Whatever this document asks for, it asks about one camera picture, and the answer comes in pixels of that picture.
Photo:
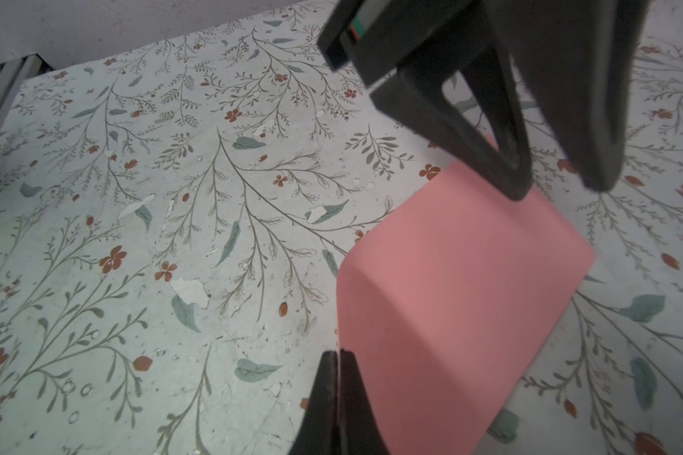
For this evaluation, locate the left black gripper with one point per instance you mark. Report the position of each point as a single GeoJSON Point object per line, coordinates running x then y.
{"type": "Point", "coordinates": [427, 42]}

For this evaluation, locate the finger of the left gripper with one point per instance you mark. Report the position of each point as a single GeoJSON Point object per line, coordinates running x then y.
{"type": "Point", "coordinates": [576, 59]}

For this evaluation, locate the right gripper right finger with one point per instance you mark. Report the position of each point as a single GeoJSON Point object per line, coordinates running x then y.
{"type": "Point", "coordinates": [359, 433]}

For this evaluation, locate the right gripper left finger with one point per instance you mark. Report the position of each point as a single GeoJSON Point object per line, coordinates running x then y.
{"type": "Point", "coordinates": [319, 433]}

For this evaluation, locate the pink square paper sheet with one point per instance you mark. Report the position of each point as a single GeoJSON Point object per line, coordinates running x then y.
{"type": "Point", "coordinates": [448, 300]}

